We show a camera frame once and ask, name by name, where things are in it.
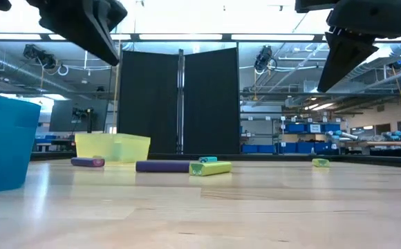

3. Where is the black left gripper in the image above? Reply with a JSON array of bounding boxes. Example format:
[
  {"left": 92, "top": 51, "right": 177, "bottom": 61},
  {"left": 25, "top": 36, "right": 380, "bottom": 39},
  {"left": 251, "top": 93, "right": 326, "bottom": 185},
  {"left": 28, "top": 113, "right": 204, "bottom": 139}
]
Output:
[{"left": 26, "top": 0, "right": 129, "bottom": 67}]

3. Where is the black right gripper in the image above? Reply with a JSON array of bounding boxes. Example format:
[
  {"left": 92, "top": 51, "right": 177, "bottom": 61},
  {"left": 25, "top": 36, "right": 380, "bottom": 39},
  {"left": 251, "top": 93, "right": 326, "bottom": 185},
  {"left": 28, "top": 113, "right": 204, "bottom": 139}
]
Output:
[{"left": 294, "top": 0, "right": 401, "bottom": 93}]

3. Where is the lime green toy block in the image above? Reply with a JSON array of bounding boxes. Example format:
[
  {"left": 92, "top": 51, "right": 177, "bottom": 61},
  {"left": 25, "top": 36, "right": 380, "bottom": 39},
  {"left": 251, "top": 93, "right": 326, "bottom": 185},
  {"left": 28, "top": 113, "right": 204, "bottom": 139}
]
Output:
[
  {"left": 188, "top": 160, "right": 233, "bottom": 177},
  {"left": 311, "top": 158, "right": 331, "bottom": 169}
]

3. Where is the yellow translucent plastic bin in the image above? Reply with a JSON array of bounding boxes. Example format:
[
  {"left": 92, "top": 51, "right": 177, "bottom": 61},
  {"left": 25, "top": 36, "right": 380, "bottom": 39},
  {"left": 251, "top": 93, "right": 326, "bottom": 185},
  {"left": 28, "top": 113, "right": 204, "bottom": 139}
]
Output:
[{"left": 74, "top": 133, "right": 151, "bottom": 164}]

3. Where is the purple toy block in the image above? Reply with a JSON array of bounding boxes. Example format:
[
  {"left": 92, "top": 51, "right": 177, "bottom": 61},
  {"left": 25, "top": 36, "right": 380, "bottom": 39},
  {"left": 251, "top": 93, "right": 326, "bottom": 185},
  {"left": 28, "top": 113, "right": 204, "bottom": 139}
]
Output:
[
  {"left": 135, "top": 159, "right": 192, "bottom": 174},
  {"left": 71, "top": 157, "right": 106, "bottom": 168}
]

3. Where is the blue plastic bin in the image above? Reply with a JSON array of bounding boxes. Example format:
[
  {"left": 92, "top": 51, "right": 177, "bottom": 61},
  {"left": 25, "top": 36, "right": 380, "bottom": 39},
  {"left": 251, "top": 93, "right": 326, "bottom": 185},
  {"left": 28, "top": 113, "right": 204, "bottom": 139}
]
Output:
[{"left": 0, "top": 95, "right": 42, "bottom": 194}]

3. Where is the black ceiling-hung device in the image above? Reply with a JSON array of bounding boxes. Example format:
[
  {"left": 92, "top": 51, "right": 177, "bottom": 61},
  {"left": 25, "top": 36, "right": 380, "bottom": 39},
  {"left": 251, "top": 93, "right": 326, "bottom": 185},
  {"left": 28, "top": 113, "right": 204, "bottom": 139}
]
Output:
[
  {"left": 254, "top": 44, "right": 278, "bottom": 74},
  {"left": 22, "top": 44, "right": 58, "bottom": 70}
]

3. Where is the wooden workbench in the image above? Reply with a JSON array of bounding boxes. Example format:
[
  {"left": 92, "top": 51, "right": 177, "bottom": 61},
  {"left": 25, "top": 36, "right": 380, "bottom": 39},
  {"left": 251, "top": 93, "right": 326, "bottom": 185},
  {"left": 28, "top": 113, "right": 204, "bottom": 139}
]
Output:
[{"left": 340, "top": 140, "right": 401, "bottom": 156}]

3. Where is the shelf with blue bins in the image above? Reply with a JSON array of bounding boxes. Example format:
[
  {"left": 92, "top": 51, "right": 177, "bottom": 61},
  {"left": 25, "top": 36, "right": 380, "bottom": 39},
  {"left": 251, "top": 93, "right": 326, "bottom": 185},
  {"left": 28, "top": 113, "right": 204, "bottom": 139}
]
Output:
[{"left": 240, "top": 116, "right": 347, "bottom": 155}]

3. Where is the black folding partition screen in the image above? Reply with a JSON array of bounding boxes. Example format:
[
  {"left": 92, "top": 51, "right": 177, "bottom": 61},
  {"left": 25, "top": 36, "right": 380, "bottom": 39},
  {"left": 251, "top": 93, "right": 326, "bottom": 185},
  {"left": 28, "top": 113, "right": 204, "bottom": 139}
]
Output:
[{"left": 117, "top": 47, "right": 241, "bottom": 156}]

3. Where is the white cable loop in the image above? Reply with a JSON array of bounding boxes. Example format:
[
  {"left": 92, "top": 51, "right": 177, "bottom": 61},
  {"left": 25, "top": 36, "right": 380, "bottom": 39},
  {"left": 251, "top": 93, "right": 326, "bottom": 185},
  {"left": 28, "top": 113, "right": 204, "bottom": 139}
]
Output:
[{"left": 43, "top": 65, "right": 69, "bottom": 77}]

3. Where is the black camera on stand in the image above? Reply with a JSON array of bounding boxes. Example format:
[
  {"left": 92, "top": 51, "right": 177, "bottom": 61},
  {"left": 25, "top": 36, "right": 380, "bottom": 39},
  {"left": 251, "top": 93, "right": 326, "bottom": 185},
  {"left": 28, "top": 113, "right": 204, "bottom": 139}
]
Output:
[{"left": 71, "top": 107, "right": 95, "bottom": 134}]

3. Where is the dark wall monitor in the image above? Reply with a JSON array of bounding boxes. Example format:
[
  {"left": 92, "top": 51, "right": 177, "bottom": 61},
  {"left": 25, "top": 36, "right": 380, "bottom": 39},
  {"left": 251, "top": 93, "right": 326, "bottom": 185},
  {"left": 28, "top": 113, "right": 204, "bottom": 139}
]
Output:
[{"left": 48, "top": 99, "right": 110, "bottom": 133}]

